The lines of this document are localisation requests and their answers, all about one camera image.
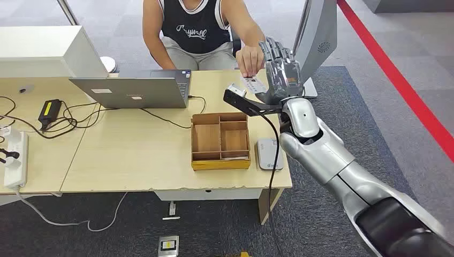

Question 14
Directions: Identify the black mains cable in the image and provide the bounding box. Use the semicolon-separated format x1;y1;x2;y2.
0;95;77;140

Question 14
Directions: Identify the silver floor socket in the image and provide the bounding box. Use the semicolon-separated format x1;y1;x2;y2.
157;235;180;257

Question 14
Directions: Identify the white ID card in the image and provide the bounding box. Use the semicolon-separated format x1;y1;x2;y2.
240;75;267;95

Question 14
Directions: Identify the grey white card reader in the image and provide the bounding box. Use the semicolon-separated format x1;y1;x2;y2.
256;138;284;171

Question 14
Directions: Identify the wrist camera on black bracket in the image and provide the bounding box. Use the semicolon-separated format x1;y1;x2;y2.
223;84;284;116

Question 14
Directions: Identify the round white stand base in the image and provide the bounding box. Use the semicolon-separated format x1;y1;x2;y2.
100;56;118;74

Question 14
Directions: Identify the wooden desk leg panel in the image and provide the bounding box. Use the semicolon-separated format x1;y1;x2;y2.
258;188;284;225

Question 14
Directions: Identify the black power adapter yellow label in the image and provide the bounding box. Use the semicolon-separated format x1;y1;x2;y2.
37;99;63;131

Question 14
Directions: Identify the person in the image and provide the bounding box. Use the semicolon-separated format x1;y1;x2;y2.
142;0;266;78

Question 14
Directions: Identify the black plug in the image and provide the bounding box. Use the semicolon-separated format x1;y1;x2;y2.
0;148;21;164

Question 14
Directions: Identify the grey low platform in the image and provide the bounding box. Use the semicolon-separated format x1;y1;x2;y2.
361;0;454;14

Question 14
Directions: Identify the small white floor fitting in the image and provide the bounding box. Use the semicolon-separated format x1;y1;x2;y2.
162;201;181;221

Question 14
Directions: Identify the grey laptop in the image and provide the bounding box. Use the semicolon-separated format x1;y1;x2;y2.
69;69;192;109

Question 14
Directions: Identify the white power strip cable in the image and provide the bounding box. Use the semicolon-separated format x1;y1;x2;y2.
14;188;128;233

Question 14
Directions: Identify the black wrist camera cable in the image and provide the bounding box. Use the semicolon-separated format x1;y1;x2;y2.
248;107;284;257

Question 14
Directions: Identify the person's left hand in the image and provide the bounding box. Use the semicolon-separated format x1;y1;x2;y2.
236;46;266;78

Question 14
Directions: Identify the metal pole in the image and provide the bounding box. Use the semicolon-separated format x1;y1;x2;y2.
56;0;79;26

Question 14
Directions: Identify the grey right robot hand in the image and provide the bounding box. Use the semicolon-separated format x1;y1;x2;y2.
255;36;305;105

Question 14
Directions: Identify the black laptop charging cable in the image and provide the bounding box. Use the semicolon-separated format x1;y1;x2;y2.
60;95;207;130

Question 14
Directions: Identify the wooden compartment box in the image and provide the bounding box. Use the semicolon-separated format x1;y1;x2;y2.
191;112;252;171

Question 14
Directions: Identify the white box housing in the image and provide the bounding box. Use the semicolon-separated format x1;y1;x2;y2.
0;25;109;79

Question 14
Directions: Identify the grey kiosk display stand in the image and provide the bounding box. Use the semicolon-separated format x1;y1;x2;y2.
292;0;338;99

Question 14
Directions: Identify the white power strip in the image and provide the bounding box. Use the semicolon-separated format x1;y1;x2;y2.
3;127;29;190

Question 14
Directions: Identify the white under-desk beam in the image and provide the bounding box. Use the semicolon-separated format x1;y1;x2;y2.
154;188;263;203

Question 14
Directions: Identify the dark grey carpet mat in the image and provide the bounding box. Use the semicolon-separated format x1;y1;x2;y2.
0;65;448;257

